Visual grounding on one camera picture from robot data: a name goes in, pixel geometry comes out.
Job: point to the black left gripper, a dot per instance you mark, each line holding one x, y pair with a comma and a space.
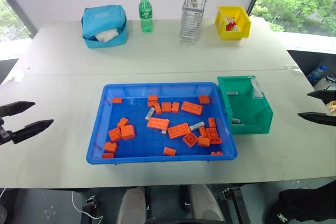
4, 133

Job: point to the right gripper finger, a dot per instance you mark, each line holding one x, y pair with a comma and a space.
321, 118
326, 95

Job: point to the tan round object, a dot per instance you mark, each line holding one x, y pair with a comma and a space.
332, 104

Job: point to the clear water bottle blue label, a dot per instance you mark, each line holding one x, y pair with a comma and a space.
316, 73

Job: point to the white label card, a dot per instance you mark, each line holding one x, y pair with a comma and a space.
257, 89

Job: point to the green plastic bin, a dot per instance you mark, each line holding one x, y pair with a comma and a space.
246, 111

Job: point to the black bag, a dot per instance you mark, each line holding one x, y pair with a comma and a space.
307, 203

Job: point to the small orange block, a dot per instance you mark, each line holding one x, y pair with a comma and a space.
217, 153
203, 141
175, 107
157, 108
110, 146
215, 140
117, 100
169, 151
153, 97
204, 99
202, 131
123, 122
151, 103
166, 106

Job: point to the yellow plastic bin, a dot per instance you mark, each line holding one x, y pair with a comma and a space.
232, 33

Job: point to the white cloth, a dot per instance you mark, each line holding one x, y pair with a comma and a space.
106, 35

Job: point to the white and red items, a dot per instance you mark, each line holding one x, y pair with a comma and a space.
232, 24

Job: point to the blue plastic tray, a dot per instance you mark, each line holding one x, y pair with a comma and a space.
147, 142

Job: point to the light blue fabric bag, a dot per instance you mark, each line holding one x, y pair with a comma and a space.
102, 16

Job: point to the long orange block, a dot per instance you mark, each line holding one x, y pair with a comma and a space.
192, 107
178, 130
158, 123

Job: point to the grey rounded shape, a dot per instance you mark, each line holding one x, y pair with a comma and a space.
131, 205
204, 203

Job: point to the green plastic soda bottle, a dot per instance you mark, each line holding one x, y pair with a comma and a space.
145, 14

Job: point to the black table leg frame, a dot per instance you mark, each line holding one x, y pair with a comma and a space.
236, 204
89, 209

